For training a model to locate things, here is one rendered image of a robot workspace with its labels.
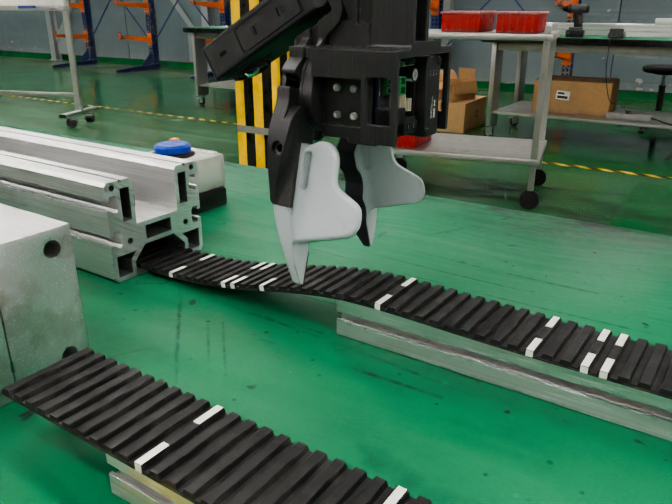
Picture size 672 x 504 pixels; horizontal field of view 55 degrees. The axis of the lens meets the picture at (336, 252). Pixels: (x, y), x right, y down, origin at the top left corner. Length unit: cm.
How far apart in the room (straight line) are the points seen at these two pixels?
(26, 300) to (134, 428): 12
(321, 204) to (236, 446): 16
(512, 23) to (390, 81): 302
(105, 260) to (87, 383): 22
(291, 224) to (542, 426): 19
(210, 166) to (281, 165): 34
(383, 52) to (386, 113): 4
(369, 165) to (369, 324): 11
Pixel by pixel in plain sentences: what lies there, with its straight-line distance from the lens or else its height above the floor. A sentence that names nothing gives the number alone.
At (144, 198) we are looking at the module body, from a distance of 62.
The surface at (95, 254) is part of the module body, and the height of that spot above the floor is 80.
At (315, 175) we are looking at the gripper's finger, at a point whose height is 90.
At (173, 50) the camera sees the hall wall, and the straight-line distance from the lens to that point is 1152.
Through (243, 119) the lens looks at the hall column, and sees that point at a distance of 395.
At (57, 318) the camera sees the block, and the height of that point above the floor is 82.
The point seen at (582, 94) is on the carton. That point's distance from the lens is 527.
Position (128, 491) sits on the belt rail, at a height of 79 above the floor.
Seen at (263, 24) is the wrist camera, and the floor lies 98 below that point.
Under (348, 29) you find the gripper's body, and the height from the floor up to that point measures 98.
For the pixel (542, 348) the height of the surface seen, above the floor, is 81.
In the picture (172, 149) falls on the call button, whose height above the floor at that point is 85.
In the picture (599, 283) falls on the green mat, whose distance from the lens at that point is 58.
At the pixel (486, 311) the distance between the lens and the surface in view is 42.
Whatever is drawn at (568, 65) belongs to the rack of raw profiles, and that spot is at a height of 38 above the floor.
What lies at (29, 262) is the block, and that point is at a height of 86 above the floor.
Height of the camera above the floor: 100
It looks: 21 degrees down
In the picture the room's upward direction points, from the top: straight up
